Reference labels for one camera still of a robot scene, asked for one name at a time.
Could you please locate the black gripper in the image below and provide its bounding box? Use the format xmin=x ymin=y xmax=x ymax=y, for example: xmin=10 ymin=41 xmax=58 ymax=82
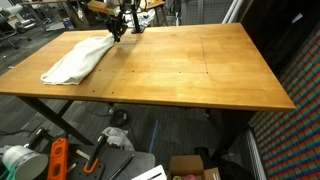
xmin=105 ymin=16 xmax=128 ymax=42

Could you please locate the white cloth towel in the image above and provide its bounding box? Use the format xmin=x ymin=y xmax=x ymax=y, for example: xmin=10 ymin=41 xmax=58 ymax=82
xmin=40 ymin=34 xmax=115 ymax=85

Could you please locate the crumpled white cloth on chair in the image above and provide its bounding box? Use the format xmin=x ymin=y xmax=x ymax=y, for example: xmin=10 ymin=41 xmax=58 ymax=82
xmin=138 ymin=9 xmax=155 ymax=27

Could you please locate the round wooden stool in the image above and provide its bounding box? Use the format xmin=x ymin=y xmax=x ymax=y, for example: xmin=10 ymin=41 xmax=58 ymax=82
xmin=139 ymin=0 xmax=168 ymax=26

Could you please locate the crumpled grey bag on floor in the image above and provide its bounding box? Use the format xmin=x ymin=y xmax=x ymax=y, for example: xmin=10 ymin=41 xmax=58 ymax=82
xmin=102 ymin=127 xmax=135 ymax=151

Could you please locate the black office chair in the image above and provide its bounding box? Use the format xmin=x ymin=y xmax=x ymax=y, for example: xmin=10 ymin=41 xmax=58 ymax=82
xmin=0 ymin=5 xmax=31 ymax=49

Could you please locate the black pegboard plate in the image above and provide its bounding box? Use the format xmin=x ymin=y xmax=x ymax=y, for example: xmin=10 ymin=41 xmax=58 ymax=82
xmin=67 ymin=144 xmax=155 ymax=180

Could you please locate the black pen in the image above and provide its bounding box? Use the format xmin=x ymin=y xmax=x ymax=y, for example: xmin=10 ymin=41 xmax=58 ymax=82
xmin=108 ymin=154 xmax=135 ymax=180

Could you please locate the orange black clamp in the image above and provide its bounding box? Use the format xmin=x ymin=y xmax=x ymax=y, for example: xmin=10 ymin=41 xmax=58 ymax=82
xmin=83 ymin=134 xmax=108 ymax=174

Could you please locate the orange spirit level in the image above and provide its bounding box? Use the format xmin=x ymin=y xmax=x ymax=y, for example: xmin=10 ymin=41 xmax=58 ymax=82
xmin=47 ymin=138 xmax=68 ymax=180

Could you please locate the cardboard box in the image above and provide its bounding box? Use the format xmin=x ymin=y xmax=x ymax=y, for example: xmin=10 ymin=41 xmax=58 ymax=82
xmin=167 ymin=155 xmax=221 ymax=180

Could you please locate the white paper cup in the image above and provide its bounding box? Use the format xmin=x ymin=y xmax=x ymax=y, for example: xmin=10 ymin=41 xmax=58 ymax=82
xmin=2 ymin=145 xmax=49 ymax=180

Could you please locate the black camera stand pole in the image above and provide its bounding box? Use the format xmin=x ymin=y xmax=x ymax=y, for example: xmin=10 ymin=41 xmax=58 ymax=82
xmin=130 ymin=0 xmax=145 ymax=34

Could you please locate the black cable coil on floor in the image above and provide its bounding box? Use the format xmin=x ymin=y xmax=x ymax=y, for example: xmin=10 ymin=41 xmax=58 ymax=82
xmin=109 ymin=108 xmax=130 ymax=128

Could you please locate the black table leg frame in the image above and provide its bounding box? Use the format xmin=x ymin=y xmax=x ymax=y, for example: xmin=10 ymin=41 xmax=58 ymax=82
xmin=19 ymin=96 xmax=92 ymax=145

